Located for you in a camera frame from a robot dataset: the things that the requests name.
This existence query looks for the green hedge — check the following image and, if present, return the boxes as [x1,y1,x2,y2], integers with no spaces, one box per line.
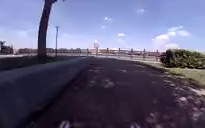
[160,48,205,71]

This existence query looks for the dark distant trees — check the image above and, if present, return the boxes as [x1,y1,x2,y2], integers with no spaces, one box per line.
[0,38,15,55]

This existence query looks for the sign on post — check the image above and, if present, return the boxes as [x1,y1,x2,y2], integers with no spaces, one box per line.
[93,39,101,58]

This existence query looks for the wooden rail fence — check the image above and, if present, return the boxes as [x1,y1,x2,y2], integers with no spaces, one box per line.
[17,46,165,62]

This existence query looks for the robot's own part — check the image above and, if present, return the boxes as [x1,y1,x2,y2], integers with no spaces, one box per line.
[129,122,142,128]
[58,120,71,128]

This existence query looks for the grass beside hedge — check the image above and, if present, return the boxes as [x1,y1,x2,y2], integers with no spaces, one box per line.
[149,60,205,94]

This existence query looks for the pole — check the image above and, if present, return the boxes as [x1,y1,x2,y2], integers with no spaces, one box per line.
[54,25,60,57]

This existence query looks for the red paved path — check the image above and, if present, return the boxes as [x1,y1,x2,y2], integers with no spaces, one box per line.
[25,56,205,128]

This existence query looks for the tall tree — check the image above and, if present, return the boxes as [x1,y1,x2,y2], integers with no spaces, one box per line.
[36,0,59,63]

